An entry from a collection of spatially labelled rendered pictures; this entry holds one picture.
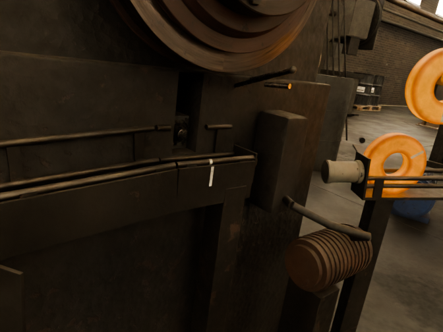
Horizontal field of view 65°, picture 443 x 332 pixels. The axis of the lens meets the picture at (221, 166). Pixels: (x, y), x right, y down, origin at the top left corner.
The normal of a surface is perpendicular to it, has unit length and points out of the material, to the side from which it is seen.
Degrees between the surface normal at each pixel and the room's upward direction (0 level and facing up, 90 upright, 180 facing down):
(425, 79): 93
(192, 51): 90
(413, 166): 90
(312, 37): 90
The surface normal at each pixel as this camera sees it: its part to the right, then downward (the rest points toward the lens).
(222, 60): 0.62, 0.30
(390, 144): 0.05, 0.30
